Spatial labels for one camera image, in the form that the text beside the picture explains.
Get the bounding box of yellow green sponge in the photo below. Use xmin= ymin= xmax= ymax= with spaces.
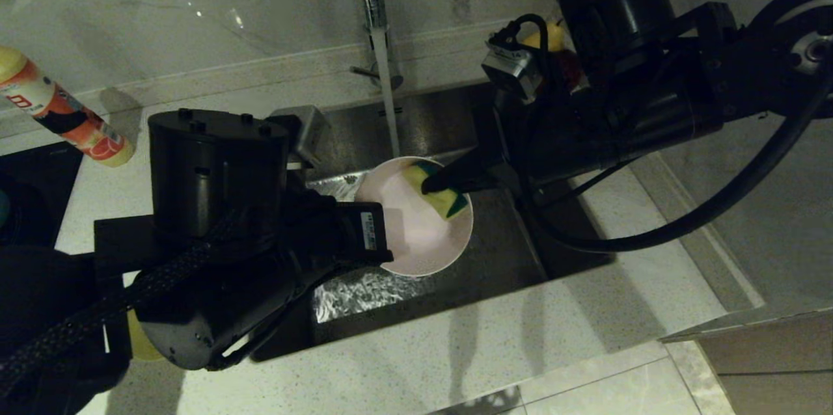
xmin=400 ymin=161 xmax=471 ymax=221

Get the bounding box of yellow plastic bowl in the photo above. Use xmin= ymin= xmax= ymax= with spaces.
xmin=126 ymin=308 xmax=165 ymax=362

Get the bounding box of stainless steel sink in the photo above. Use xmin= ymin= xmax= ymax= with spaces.
xmin=251 ymin=80 xmax=614 ymax=362

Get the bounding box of black induction cooktop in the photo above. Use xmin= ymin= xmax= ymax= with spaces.
xmin=0 ymin=142 xmax=85 ymax=248

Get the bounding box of pink plastic bowl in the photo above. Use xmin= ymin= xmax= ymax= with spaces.
xmin=355 ymin=156 xmax=474 ymax=278

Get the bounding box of orange dish soap bottle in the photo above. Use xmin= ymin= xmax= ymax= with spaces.
xmin=0 ymin=46 xmax=136 ymax=168

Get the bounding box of yellow pear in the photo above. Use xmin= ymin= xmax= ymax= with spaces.
xmin=524 ymin=20 xmax=567 ymax=53

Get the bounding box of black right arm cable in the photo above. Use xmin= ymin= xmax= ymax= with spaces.
xmin=491 ymin=12 xmax=833 ymax=254

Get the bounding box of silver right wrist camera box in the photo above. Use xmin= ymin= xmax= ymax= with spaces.
xmin=481 ymin=36 xmax=545 ymax=104

